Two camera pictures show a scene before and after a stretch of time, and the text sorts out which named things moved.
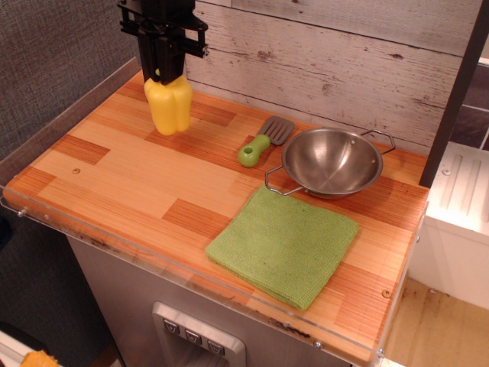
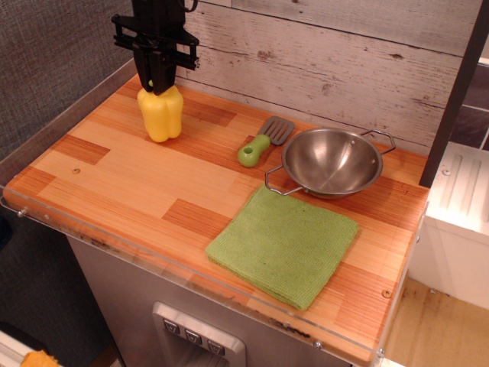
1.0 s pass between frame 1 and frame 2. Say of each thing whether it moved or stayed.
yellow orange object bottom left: stayed
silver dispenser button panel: stayed
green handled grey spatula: stayed
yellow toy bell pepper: moved
